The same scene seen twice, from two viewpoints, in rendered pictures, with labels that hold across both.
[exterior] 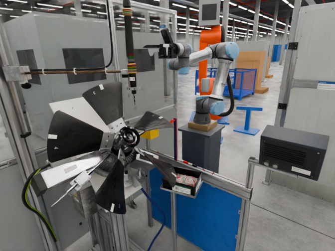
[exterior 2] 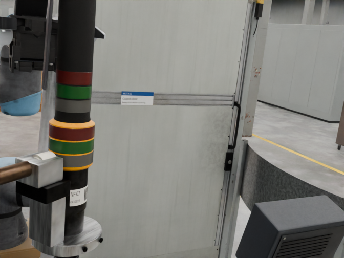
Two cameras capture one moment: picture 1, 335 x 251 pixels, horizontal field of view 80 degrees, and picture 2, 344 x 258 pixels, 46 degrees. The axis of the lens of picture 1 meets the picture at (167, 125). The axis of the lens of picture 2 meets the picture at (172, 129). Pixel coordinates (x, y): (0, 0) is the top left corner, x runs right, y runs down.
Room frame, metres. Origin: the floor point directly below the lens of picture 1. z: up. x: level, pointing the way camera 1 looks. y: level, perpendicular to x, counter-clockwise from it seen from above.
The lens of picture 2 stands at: (0.81, 0.48, 1.66)
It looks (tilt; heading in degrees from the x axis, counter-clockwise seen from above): 13 degrees down; 293
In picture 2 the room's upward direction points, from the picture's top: 6 degrees clockwise
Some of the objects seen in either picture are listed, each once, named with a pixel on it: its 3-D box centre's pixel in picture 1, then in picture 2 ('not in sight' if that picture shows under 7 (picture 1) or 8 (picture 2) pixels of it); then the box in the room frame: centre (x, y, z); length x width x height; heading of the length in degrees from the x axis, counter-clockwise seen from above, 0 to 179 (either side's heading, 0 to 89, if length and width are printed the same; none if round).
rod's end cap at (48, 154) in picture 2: not in sight; (43, 163); (1.04, 0.21, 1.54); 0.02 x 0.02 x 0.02; 85
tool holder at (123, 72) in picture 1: (130, 79); (62, 198); (1.04, 0.18, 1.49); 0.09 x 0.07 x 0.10; 85
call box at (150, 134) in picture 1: (147, 131); not in sight; (1.51, 0.16, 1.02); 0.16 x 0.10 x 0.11; 50
